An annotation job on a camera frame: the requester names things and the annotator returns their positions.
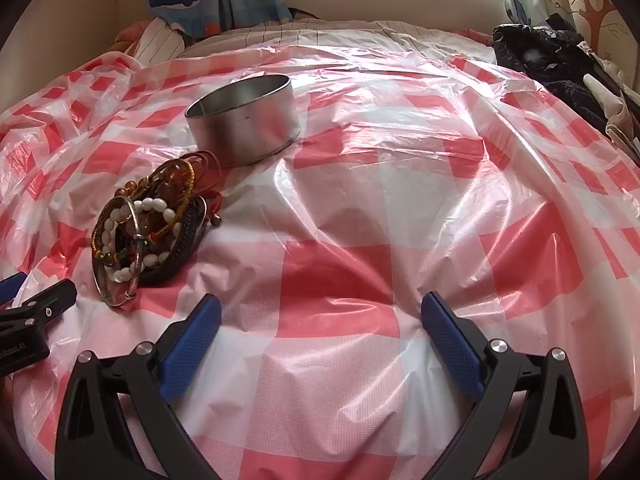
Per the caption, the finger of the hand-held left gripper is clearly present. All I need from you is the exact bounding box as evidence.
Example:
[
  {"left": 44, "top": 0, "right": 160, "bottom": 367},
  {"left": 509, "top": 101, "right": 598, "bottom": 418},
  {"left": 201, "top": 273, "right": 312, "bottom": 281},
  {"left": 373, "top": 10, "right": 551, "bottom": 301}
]
[
  {"left": 0, "top": 273, "right": 27, "bottom": 307},
  {"left": 0, "top": 279, "right": 78, "bottom": 333}
]

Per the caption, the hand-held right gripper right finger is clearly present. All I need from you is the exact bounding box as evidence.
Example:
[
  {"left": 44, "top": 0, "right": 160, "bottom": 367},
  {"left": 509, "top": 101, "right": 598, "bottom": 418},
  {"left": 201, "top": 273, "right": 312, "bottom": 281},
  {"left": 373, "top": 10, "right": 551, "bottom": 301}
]
[{"left": 420, "top": 291, "right": 593, "bottom": 480}]

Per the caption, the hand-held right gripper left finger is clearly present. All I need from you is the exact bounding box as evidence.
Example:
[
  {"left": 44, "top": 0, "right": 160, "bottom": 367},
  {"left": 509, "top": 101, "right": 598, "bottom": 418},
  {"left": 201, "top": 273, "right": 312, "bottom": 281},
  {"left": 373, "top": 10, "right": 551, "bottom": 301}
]
[{"left": 55, "top": 294, "right": 223, "bottom": 480}]

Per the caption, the thin silver bangle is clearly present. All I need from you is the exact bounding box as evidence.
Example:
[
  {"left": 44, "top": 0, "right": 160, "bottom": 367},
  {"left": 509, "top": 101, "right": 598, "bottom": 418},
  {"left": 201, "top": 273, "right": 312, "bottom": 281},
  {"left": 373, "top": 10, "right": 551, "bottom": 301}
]
[{"left": 91, "top": 197, "right": 147, "bottom": 307}]

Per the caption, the black braided bracelet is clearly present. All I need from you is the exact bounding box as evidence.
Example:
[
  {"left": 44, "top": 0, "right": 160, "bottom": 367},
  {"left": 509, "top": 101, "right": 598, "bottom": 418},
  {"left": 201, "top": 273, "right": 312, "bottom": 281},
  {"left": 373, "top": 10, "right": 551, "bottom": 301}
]
[{"left": 142, "top": 205, "right": 207, "bottom": 283}]

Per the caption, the pale bead bracelet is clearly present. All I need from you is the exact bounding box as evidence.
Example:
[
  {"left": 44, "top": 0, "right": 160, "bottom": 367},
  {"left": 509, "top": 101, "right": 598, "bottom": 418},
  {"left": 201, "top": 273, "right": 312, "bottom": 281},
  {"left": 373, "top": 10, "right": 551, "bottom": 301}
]
[{"left": 102, "top": 199, "right": 182, "bottom": 283}]

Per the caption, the red string bell bracelet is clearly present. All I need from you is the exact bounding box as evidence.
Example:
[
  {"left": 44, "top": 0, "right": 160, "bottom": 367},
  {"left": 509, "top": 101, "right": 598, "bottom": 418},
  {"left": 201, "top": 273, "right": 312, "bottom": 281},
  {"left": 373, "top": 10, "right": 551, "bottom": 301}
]
[{"left": 197, "top": 180, "right": 224, "bottom": 226}]

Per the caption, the pile of bracelets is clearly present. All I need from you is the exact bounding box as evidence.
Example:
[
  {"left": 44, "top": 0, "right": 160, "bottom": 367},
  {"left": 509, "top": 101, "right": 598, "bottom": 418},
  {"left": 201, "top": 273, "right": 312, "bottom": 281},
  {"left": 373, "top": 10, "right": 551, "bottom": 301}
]
[{"left": 91, "top": 151, "right": 224, "bottom": 307}]

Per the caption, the round metal tin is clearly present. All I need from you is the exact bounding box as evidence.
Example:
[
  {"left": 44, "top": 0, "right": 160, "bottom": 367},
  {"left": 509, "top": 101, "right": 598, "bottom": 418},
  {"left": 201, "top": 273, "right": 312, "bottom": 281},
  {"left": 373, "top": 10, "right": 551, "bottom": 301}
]
[{"left": 185, "top": 74, "right": 302, "bottom": 167}]

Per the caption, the red checkered plastic sheet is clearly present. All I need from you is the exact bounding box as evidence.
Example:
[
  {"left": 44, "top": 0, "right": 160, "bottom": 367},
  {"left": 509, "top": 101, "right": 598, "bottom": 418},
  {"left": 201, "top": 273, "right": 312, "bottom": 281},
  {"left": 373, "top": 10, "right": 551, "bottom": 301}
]
[{"left": 0, "top": 42, "right": 640, "bottom": 480}]

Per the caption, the pink cloth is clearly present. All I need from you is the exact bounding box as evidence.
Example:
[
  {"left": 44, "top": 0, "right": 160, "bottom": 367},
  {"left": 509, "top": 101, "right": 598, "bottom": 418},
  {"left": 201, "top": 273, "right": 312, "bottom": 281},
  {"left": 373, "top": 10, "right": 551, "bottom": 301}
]
[{"left": 114, "top": 21, "right": 151, "bottom": 56}]

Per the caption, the beige cloth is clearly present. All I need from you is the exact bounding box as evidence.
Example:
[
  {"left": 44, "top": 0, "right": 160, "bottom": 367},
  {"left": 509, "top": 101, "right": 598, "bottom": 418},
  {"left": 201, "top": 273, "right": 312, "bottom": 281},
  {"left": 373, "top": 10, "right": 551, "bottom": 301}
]
[{"left": 582, "top": 72, "right": 640, "bottom": 161}]

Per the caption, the dark puffy jacket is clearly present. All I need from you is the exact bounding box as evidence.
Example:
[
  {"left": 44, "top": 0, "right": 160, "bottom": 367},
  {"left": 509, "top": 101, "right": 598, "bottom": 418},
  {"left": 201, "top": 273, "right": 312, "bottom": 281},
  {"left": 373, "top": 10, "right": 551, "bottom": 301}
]
[{"left": 492, "top": 15, "right": 626, "bottom": 131}]

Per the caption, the striped white bedding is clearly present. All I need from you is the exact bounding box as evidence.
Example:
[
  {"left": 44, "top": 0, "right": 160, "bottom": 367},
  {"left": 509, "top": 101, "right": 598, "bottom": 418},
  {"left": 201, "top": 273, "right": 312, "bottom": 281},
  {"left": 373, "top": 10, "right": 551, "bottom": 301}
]
[{"left": 132, "top": 17, "right": 496, "bottom": 66}]

